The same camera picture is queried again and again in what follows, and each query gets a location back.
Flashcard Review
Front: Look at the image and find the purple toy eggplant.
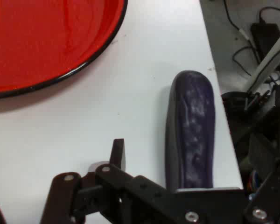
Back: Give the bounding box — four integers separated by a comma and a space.
165, 70, 217, 192

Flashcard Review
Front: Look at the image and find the red plate with black rim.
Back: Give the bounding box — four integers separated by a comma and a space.
0, 0, 128, 100

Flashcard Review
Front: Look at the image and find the thin black cable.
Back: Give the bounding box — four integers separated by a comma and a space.
223, 0, 262, 75

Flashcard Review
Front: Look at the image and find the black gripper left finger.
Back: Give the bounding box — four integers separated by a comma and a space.
39, 139, 201, 224

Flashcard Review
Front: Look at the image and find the grey metal bar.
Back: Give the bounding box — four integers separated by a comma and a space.
246, 30, 280, 94

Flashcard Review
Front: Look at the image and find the black power adapter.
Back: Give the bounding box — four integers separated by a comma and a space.
250, 22, 280, 60

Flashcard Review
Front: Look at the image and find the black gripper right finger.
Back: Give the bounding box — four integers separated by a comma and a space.
244, 154, 280, 224

